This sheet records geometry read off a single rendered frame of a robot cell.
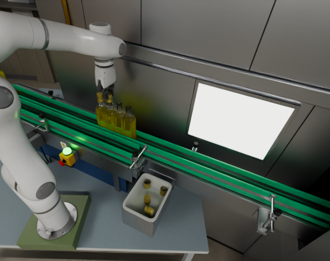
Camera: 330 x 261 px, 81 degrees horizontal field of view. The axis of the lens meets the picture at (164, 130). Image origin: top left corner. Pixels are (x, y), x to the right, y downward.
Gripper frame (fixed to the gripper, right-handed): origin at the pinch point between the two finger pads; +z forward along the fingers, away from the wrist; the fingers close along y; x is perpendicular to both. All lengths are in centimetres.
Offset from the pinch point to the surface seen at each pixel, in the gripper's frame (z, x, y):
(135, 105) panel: 11.3, 8.5, -12.4
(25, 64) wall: 106, -303, -143
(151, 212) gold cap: 38, 40, 27
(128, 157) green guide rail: 24.5, 19.4, 13.2
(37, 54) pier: 82, -269, -149
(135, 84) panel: -2.2, 8.7, -12.3
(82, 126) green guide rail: 24.1, -16.6, 6.2
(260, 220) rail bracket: 32, 87, 11
